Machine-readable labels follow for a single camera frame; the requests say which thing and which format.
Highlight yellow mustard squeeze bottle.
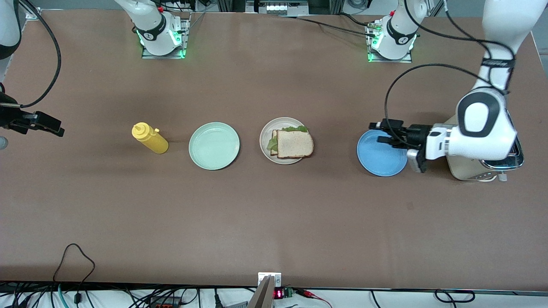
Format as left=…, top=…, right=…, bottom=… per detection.
left=131, top=122, right=169, bottom=154

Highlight green lettuce leaf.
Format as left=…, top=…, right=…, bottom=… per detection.
left=267, top=125, right=309, bottom=151

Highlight blue plate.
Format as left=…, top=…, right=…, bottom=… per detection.
left=357, top=128, right=408, bottom=177

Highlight beige plate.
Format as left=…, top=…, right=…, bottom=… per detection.
left=259, top=117, right=312, bottom=165

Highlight light green plate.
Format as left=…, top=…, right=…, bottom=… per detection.
left=189, top=122, right=240, bottom=171

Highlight beige chrome toaster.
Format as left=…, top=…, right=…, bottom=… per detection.
left=445, top=113, right=525, bottom=182

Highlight lit control box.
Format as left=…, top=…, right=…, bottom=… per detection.
left=245, top=0, right=310, bottom=16

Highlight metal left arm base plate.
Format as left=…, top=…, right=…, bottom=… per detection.
left=367, top=24, right=413, bottom=64

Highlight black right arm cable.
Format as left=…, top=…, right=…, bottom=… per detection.
left=19, top=0, right=62, bottom=109

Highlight aluminium frame corner bracket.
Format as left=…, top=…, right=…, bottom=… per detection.
left=24, top=0, right=42, bottom=20

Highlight short black table cable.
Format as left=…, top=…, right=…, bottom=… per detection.
left=338, top=13, right=369, bottom=27

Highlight thin black looped cable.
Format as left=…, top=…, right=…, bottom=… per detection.
left=54, top=243, right=95, bottom=305

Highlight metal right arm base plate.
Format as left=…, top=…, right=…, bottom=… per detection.
left=142, top=17, right=191, bottom=59

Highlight long black table cable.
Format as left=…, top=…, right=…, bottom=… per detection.
left=278, top=14, right=377, bottom=37

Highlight black coiled cable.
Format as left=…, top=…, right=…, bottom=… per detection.
left=435, top=290, right=476, bottom=303

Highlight red clip wire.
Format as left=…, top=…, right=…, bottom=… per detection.
left=295, top=289, right=332, bottom=308

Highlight silver mount bracket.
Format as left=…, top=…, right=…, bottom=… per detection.
left=258, top=272, right=282, bottom=288

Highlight grey camera pole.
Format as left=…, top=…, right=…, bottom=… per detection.
left=247, top=276, right=274, bottom=308

